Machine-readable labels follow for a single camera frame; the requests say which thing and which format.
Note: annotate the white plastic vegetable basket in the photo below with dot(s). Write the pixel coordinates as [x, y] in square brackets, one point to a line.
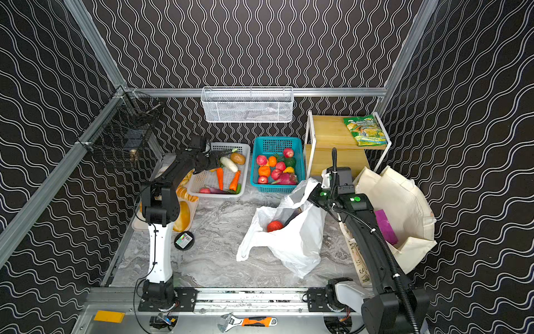
[209, 178]

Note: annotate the white wire wall basket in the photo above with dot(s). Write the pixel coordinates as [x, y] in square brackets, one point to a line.
[248, 104]

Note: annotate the small tangerine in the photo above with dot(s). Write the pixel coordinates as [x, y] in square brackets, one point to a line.
[272, 161]

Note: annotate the oval bread loaf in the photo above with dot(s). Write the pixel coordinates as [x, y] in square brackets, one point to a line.
[184, 219]

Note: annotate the light purple long eggplant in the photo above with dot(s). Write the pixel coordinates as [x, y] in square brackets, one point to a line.
[212, 190]

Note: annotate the cream canvas tote bag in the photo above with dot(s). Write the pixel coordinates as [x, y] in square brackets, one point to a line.
[407, 211]

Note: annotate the white plastic grocery bag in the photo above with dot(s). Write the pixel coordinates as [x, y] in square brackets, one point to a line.
[298, 245]

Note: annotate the black wire wall basket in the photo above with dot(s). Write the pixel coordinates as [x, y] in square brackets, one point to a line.
[122, 141]

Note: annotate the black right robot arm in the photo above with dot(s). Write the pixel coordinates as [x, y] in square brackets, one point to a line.
[394, 305]

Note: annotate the purple snack bag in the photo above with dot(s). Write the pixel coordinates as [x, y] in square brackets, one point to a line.
[385, 227]

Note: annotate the bread tray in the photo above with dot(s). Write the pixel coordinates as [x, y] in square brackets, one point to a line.
[173, 207]

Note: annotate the orange fruit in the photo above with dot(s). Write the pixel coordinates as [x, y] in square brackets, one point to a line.
[264, 171]

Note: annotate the red tomato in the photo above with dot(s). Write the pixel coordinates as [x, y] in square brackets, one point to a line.
[274, 226]

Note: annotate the teal plastic fruit basket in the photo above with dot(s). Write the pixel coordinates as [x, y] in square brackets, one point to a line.
[280, 147]

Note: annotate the white radish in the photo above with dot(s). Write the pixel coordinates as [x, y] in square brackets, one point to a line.
[228, 163]

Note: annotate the red apple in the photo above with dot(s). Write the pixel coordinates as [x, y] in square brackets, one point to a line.
[262, 160]

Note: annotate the green avocado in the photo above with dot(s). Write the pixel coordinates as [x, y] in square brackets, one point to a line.
[290, 162]

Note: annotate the adjustable wrench orange handle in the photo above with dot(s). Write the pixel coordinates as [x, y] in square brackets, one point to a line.
[229, 321]

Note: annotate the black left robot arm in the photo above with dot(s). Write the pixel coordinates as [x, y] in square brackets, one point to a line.
[160, 209]

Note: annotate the pink dragon fruit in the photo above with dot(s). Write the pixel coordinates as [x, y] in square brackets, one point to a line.
[286, 179]

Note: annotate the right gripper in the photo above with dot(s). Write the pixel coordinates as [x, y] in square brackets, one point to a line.
[334, 172]

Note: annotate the white two-tier shelf rack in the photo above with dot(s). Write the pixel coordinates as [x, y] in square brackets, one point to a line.
[323, 133]

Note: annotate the brown potato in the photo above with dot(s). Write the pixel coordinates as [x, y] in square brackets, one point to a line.
[238, 158]

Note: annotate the orange carrot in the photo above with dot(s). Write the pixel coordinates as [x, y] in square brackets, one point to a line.
[220, 177]
[235, 182]

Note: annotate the green yellow snack bag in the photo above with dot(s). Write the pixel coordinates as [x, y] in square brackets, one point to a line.
[365, 130]

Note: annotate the round black label disc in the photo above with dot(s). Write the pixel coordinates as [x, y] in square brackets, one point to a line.
[184, 241]

